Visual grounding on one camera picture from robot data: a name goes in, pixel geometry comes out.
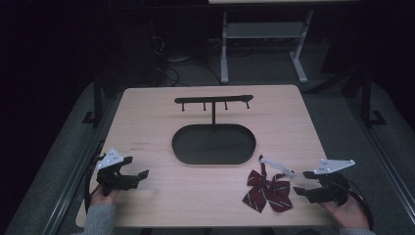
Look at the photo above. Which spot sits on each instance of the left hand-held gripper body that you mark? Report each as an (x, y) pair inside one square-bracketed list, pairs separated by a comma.
[(112, 179)]

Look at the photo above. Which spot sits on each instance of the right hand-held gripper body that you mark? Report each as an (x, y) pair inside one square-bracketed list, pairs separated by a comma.
[(331, 187)]

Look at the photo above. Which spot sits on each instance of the dark red striped bow tie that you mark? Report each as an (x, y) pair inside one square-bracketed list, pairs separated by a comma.
[(267, 192)]

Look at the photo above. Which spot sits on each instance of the black hook rack with tray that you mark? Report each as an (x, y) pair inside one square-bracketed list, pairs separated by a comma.
[(213, 145)]

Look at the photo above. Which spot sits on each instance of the person's left hand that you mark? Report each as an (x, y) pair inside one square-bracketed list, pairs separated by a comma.
[(103, 197)]

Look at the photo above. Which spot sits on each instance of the person's right hand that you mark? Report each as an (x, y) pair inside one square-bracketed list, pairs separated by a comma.
[(350, 213)]

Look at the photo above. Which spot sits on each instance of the black metal stand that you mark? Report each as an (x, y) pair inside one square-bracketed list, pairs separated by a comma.
[(97, 98), (366, 98)]

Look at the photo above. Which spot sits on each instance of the aluminium frame rail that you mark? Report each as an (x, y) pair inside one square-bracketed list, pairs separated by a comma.
[(391, 182), (70, 192)]

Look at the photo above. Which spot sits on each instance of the white metal desk frame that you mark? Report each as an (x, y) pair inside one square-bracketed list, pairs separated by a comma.
[(264, 30)]

